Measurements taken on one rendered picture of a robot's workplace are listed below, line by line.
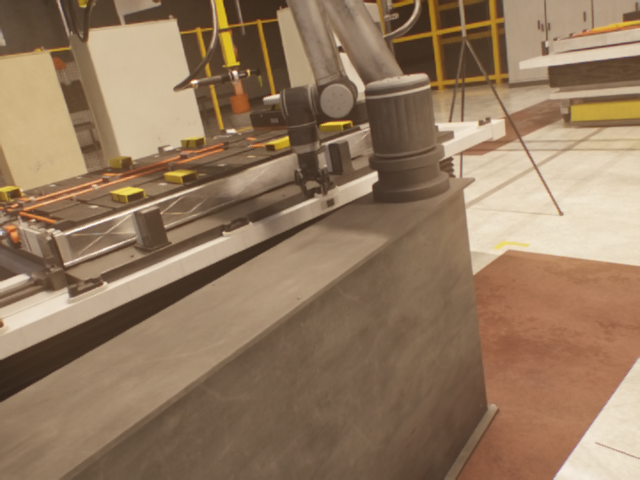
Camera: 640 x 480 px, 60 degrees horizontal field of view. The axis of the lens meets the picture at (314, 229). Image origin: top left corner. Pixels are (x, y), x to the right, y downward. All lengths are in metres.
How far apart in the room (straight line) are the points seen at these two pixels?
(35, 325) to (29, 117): 5.27
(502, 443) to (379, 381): 0.74
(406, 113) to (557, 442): 1.21
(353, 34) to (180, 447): 1.40
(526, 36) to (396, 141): 10.22
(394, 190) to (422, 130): 0.19
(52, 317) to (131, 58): 5.76
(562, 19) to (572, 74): 4.62
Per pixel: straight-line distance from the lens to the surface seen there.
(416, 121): 1.68
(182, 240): 1.89
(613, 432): 2.22
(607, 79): 6.86
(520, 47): 11.90
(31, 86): 6.91
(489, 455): 2.09
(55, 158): 6.92
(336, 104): 1.75
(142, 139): 7.22
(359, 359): 1.41
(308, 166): 1.98
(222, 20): 3.45
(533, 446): 2.13
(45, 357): 2.09
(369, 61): 1.95
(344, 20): 1.95
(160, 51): 7.46
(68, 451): 0.94
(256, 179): 2.26
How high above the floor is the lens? 1.38
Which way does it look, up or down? 17 degrees down
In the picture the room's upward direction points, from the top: 11 degrees counter-clockwise
